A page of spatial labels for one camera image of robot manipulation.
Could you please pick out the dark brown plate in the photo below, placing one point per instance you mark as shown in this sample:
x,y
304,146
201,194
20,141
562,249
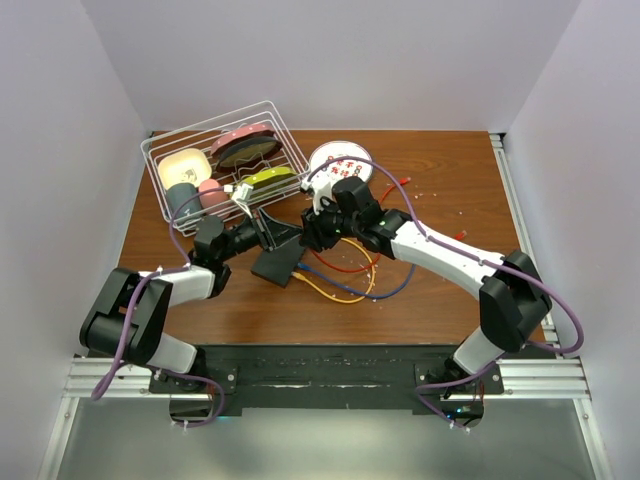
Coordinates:
x,y
247,151

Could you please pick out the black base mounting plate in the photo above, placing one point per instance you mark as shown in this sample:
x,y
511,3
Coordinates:
x,y
324,376

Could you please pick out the black network switch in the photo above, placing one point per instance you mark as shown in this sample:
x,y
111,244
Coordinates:
x,y
278,265

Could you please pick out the cream square bowl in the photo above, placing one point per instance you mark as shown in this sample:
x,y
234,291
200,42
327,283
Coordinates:
x,y
189,165

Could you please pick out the pink dotted plate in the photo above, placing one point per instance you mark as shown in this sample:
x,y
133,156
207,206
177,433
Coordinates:
x,y
242,133

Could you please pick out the aluminium frame rail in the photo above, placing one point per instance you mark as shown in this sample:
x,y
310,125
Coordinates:
x,y
560,378

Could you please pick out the grey cup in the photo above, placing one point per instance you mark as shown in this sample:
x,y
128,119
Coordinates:
x,y
183,202

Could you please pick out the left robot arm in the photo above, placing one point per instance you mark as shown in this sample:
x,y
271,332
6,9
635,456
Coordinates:
x,y
126,321

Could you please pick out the pink cup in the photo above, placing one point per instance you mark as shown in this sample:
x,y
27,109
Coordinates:
x,y
213,198

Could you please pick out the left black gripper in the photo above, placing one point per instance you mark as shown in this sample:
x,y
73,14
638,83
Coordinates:
x,y
283,232

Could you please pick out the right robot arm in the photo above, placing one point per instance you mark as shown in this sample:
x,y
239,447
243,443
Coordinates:
x,y
508,289

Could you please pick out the white wire dish rack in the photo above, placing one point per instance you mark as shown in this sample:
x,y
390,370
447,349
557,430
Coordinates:
x,y
202,134

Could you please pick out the yellow-green plate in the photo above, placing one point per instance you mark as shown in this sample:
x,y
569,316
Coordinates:
x,y
267,178

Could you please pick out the white patterned round plate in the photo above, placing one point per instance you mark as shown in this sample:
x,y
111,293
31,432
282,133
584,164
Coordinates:
x,y
342,159

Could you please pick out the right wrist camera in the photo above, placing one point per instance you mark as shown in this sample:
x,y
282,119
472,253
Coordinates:
x,y
319,189

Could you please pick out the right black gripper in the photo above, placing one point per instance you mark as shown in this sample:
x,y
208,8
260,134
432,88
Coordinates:
x,y
315,237

